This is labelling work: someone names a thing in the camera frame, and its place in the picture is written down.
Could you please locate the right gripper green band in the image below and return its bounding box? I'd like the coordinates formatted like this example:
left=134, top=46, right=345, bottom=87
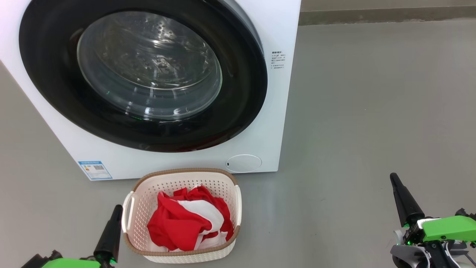
left=390, top=173, right=476, bottom=268

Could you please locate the white front-load washing machine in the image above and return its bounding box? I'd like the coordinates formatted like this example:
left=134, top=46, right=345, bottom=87
left=0, top=0, right=302, bottom=181

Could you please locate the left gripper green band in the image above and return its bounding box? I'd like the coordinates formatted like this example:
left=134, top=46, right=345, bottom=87
left=20, top=205, right=123, bottom=268

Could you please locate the red and white garment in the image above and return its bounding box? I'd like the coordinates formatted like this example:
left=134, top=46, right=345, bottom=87
left=147, top=185, right=234, bottom=252

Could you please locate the cream perforated laundry basket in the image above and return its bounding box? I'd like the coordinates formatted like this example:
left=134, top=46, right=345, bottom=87
left=122, top=167, right=242, bottom=264

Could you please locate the black round glass washer door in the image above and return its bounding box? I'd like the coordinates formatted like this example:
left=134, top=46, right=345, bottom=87
left=19, top=0, right=268, bottom=153

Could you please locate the blue energy label sticker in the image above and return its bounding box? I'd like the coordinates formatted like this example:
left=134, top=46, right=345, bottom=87
left=78, top=161, right=113, bottom=181

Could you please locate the round white filter cover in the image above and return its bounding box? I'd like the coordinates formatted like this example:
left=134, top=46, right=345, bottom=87
left=225, top=154, right=262, bottom=173

